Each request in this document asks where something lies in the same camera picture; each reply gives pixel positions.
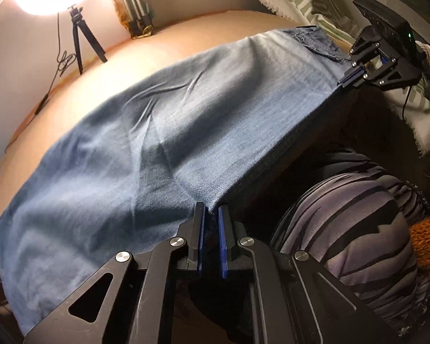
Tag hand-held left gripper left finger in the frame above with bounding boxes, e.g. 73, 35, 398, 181
21, 202, 206, 344

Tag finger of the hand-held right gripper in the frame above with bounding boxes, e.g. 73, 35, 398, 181
340, 57, 421, 87
337, 30, 380, 85

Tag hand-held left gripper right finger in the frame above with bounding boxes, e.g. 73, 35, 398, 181
218, 205, 404, 344

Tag blue denim pants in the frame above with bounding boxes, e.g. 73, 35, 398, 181
0, 25, 352, 335

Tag person's striped leggings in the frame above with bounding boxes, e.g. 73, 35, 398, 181
269, 143, 430, 337

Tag orange knit cloth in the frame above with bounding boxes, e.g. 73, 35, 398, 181
408, 212, 430, 284

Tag black mini tripod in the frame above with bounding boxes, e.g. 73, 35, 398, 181
66, 4, 108, 75

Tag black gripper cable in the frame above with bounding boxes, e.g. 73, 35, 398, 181
401, 84, 416, 120

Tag black ring light cable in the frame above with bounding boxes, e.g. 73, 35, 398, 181
34, 12, 77, 115

